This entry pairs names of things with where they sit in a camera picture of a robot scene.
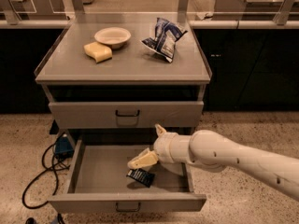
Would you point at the black drawer handle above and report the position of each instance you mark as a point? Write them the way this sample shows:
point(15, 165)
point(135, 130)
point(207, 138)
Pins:
point(127, 114)
point(128, 207)

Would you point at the yellow sponge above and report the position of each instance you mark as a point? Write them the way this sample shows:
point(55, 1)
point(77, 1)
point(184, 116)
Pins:
point(98, 51)

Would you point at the black top drawer handle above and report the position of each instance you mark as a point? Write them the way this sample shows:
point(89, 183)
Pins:
point(127, 114)

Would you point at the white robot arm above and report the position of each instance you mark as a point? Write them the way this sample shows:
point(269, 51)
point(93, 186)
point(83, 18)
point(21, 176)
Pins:
point(213, 152)

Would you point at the blue power adapter box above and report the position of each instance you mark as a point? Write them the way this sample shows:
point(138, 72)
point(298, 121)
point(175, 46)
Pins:
point(62, 147)

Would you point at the black middle drawer handle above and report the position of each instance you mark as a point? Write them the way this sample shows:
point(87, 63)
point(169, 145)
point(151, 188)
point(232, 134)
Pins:
point(128, 207)

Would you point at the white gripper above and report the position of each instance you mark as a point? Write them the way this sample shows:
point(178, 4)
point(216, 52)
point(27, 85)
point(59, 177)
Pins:
point(163, 146)

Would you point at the blue white chip bag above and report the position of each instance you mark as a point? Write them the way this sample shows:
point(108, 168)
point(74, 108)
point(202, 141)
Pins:
point(167, 34)

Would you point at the open grey middle drawer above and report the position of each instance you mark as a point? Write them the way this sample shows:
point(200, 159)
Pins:
point(97, 181)

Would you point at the grey drawer cabinet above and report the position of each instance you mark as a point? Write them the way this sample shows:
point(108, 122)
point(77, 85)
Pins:
point(133, 74)

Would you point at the white ceramic bowl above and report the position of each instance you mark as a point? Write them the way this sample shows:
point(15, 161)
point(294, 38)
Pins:
point(114, 37)

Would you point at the dark blue rxbar wrapper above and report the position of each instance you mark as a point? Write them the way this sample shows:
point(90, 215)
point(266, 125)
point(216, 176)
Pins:
point(141, 176)

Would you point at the closed grey top drawer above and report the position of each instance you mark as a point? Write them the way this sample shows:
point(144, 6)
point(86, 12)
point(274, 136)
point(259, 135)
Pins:
point(94, 115)

